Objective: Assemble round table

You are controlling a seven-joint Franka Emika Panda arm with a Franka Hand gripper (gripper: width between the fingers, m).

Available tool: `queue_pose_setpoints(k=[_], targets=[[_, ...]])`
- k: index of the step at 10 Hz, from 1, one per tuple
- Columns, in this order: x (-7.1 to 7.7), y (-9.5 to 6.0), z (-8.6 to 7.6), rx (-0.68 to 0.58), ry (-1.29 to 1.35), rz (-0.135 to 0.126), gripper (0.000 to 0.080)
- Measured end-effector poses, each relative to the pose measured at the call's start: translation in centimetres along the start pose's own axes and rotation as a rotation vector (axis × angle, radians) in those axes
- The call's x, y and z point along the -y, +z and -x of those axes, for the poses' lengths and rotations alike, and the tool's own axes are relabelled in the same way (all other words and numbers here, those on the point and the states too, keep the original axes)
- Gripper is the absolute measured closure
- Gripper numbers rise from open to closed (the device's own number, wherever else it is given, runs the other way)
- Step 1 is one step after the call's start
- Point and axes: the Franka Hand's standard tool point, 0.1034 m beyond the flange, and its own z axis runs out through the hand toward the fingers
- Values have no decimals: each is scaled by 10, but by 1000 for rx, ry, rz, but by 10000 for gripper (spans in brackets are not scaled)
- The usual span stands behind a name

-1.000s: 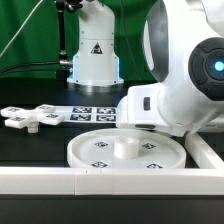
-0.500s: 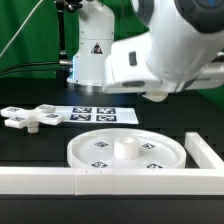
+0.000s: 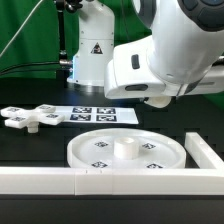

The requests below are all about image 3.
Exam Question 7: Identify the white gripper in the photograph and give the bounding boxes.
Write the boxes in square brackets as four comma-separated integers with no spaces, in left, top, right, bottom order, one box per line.
[104,36,224,99]

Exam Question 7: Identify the white round table top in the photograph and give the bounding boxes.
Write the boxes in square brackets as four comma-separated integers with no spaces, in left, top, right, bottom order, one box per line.
[67,128,186,169]

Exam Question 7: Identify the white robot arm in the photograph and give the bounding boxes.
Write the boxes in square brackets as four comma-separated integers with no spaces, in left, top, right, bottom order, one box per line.
[68,0,224,99]

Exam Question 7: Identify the white marker sheet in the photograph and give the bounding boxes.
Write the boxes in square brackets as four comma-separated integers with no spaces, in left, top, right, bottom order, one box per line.
[56,106,138,124]

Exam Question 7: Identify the white cross-shaped table base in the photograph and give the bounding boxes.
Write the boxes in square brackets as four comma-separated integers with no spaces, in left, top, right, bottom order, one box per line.
[0,104,65,133]

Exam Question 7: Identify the white L-shaped fence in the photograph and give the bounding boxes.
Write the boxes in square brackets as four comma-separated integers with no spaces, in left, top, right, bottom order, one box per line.
[0,132,224,195]

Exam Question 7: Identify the black cable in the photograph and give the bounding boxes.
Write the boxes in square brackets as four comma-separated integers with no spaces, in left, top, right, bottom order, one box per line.
[0,60,73,77]

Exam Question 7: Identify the black camera stand pole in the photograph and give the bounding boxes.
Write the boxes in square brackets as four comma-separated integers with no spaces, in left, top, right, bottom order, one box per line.
[53,0,83,80]

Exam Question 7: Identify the grey cable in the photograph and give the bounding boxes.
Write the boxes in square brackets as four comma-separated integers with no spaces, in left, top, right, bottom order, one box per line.
[0,0,45,58]

